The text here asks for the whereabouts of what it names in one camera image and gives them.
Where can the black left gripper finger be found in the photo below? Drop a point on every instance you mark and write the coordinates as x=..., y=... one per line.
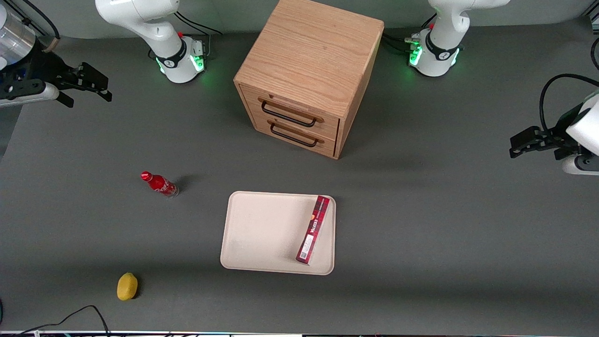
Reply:
x=526, y=137
x=533, y=147

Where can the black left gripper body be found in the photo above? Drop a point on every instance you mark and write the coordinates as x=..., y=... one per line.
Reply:
x=558, y=135

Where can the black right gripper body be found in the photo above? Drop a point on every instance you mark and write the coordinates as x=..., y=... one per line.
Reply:
x=48, y=71

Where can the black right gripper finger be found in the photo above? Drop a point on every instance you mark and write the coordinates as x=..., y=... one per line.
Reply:
x=96, y=77
x=93, y=91

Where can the red coke bottle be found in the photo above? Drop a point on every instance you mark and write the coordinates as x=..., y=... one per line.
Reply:
x=160, y=184

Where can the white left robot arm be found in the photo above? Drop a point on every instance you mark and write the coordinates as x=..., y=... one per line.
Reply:
x=444, y=18

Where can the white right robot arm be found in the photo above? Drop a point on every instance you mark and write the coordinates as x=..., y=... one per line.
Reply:
x=135, y=14

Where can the beige plastic tray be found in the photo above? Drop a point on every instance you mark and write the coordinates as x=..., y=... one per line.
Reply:
x=266, y=234

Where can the yellow lemon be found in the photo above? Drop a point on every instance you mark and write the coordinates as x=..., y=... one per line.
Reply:
x=127, y=286

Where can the wooden drawer cabinet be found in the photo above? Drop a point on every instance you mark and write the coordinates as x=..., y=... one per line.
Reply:
x=309, y=51

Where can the red cardboard box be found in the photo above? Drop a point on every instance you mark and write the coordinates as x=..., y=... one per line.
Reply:
x=312, y=230

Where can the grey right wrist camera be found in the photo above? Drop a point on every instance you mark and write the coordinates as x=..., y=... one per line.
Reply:
x=28, y=96

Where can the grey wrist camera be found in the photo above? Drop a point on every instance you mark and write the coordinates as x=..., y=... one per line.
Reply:
x=28, y=96
x=582, y=164

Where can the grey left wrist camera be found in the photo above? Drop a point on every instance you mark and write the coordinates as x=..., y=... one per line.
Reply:
x=582, y=164

